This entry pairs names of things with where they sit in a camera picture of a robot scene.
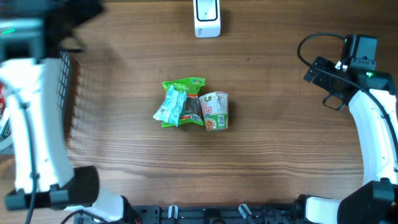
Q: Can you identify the instant noodle cup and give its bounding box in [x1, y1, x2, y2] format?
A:
[199, 91, 229, 131]

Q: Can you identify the green snack bag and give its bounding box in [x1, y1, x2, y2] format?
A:
[162, 77, 205, 126]

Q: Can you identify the pale green wipes packet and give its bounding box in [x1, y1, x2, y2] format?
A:
[153, 85, 187, 126]

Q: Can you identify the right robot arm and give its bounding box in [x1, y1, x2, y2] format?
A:
[290, 34, 397, 223]

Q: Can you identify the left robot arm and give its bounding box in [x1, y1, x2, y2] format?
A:
[1, 1, 140, 223]

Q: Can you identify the white barcode scanner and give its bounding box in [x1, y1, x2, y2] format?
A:
[193, 0, 221, 38]

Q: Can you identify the grey plastic mesh basket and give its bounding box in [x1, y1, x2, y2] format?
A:
[0, 49, 72, 156]

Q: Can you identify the red snack packet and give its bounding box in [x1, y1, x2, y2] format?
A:
[0, 84, 7, 116]

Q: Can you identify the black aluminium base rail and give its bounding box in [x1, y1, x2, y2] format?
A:
[132, 204, 304, 224]

